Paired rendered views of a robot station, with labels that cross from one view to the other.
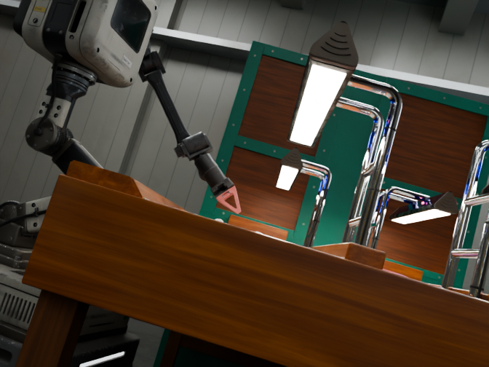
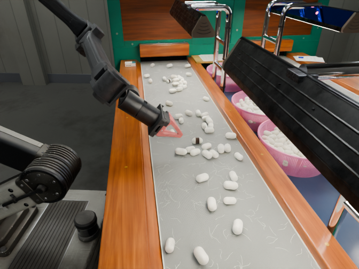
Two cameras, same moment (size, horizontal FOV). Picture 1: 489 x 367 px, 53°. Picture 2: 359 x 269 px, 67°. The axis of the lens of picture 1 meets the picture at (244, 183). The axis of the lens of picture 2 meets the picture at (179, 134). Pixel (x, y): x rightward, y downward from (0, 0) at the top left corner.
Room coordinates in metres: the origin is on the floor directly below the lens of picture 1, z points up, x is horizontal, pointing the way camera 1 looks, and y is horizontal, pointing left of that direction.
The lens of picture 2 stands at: (0.82, 0.14, 1.23)
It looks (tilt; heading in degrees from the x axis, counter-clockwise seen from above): 31 degrees down; 347
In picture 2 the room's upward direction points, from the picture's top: straight up
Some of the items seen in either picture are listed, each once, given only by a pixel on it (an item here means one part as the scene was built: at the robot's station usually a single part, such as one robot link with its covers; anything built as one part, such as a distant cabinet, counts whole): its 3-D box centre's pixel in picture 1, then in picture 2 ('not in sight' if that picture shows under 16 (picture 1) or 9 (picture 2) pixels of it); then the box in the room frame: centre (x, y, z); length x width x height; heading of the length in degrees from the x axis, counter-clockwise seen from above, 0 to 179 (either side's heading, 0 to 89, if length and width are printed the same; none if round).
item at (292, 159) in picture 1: (288, 171); (187, 14); (2.04, -0.16, 1.08); 0.62 x 0.08 x 0.07; 176
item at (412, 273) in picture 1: (390, 269); (268, 45); (2.44, -0.81, 0.83); 0.30 x 0.06 x 0.07; 86
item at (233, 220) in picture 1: (257, 229); (164, 49); (2.48, -0.13, 0.83); 0.30 x 0.06 x 0.07; 86
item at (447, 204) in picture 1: (419, 209); (307, 12); (2.00, -0.72, 1.08); 0.62 x 0.08 x 0.07; 176
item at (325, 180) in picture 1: (295, 217); (203, 55); (2.03, -0.24, 0.90); 0.20 x 0.19 x 0.45; 176
